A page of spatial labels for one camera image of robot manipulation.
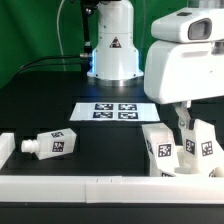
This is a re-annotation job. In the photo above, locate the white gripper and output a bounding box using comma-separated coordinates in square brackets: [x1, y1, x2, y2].
[144, 41, 224, 130]

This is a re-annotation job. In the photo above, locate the white marker sheet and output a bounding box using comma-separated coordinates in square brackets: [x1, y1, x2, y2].
[70, 102, 160, 122]

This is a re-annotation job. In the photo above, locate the white left fence bar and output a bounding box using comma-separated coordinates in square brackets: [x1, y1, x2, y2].
[0, 133, 15, 169]

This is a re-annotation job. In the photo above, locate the white fence bar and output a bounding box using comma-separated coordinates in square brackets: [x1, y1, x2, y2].
[0, 176, 224, 204]
[0, 133, 15, 169]

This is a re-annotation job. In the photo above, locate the white front fence bar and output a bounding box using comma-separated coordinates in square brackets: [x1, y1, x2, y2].
[0, 176, 224, 204]

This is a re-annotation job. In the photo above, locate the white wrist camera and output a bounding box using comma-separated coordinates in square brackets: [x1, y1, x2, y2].
[151, 8, 224, 43]

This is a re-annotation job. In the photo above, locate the grey thin cable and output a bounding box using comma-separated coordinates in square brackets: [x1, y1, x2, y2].
[55, 0, 68, 72]

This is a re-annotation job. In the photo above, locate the black cable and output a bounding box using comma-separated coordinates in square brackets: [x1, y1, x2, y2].
[14, 53, 91, 79]

